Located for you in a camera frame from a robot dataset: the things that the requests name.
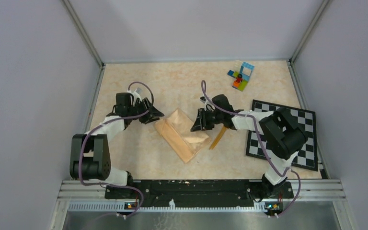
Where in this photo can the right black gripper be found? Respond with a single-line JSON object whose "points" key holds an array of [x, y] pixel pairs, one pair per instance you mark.
{"points": [[200, 123]]}

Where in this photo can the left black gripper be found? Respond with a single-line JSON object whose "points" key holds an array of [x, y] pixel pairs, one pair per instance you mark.
{"points": [[153, 115]]}

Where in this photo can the peach cloth napkin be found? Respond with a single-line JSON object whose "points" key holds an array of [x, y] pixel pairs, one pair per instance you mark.
{"points": [[175, 129]]}

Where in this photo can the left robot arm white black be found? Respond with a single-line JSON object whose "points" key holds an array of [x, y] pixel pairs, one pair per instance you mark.
{"points": [[90, 154]]}

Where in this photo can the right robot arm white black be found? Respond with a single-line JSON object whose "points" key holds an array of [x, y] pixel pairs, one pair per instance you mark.
{"points": [[247, 120]]}

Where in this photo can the orange plastic spoon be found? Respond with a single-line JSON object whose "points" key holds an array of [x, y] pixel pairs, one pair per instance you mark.
{"points": [[218, 138]]}

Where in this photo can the colourful toy brick model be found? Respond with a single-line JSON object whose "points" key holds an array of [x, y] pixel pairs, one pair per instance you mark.
{"points": [[241, 74]]}

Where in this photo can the black white checkerboard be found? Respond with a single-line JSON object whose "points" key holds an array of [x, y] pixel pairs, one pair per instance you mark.
{"points": [[290, 135]]}

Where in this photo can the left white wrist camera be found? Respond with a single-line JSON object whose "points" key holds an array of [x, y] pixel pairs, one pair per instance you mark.
{"points": [[137, 94]]}

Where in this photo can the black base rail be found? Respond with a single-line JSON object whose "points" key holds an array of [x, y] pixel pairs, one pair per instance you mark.
{"points": [[201, 193]]}

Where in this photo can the aluminium frame profile front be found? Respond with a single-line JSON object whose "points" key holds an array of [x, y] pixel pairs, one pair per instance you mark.
{"points": [[91, 198]]}

